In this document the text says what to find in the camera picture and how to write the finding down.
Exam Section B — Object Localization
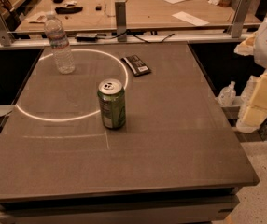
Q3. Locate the middle metal bracket post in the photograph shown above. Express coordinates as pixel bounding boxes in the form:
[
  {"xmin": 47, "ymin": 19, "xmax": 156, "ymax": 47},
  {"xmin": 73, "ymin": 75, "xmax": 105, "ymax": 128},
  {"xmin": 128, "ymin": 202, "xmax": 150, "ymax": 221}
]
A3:
[{"xmin": 115, "ymin": 1, "xmax": 127, "ymax": 42}]

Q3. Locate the green soda can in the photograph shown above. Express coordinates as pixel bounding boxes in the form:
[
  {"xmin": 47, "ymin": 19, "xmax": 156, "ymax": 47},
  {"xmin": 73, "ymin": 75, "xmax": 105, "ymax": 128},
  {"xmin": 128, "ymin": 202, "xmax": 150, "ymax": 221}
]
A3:
[{"xmin": 97, "ymin": 79, "xmax": 126, "ymax": 129}]

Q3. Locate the black cable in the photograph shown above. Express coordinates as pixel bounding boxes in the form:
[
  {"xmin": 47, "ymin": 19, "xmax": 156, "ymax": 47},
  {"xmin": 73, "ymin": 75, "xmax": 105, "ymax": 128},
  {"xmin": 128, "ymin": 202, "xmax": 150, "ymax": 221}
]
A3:
[{"xmin": 96, "ymin": 30, "xmax": 176, "ymax": 44}]

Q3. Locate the clear plastic water bottle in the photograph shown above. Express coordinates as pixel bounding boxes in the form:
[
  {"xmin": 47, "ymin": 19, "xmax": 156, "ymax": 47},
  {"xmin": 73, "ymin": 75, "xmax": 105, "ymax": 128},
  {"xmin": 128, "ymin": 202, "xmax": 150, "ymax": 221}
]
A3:
[{"xmin": 44, "ymin": 12, "xmax": 76, "ymax": 75}]

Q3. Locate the right metal bracket post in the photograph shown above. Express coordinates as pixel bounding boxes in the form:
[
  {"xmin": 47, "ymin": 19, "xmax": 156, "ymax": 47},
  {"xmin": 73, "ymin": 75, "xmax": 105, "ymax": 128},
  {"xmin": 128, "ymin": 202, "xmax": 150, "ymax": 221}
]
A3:
[{"xmin": 229, "ymin": 0, "xmax": 252, "ymax": 38}]

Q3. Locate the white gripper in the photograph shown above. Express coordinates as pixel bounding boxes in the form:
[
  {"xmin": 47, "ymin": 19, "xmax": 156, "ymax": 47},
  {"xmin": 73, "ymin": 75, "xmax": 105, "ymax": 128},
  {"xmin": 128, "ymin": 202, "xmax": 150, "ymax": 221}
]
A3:
[{"xmin": 234, "ymin": 18, "xmax": 267, "ymax": 133}]

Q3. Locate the small white paper note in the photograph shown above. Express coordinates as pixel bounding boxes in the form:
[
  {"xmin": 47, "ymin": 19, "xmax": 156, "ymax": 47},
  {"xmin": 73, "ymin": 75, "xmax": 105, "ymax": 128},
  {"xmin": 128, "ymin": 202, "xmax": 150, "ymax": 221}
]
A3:
[{"xmin": 173, "ymin": 11, "xmax": 208, "ymax": 26}]

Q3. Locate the wooden background table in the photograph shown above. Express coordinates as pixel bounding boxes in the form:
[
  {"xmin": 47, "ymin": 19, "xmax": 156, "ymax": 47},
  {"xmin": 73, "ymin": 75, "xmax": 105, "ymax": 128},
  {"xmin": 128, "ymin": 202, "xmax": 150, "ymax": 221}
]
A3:
[{"xmin": 15, "ymin": 0, "xmax": 262, "ymax": 35}]

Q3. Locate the black power adapter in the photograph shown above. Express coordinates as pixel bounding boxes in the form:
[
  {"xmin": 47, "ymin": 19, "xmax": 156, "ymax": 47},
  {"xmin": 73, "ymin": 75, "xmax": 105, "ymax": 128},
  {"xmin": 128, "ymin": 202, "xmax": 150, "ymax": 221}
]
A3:
[{"xmin": 76, "ymin": 33, "xmax": 97, "ymax": 42}]

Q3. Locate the small clear bottle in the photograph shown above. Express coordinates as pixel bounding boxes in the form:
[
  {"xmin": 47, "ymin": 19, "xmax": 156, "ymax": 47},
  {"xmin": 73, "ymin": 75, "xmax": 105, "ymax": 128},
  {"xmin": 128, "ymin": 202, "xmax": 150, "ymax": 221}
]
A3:
[{"xmin": 218, "ymin": 81, "xmax": 236, "ymax": 106}]

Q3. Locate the black rxbar chocolate wrapper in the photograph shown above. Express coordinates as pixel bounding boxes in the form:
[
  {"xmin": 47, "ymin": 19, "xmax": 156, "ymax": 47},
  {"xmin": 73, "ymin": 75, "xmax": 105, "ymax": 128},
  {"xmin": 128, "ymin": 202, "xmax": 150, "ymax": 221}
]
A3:
[{"xmin": 121, "ymin": 55, "xmax": 151, "ymax": 77}]

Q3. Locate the black device on table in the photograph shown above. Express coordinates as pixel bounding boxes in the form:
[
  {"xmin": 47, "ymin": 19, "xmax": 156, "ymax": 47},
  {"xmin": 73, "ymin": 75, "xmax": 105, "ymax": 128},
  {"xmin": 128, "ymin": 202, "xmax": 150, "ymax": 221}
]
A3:
[{"xmin": 55, "ymin": 7, "xmax": 83, "ymax": 14}]

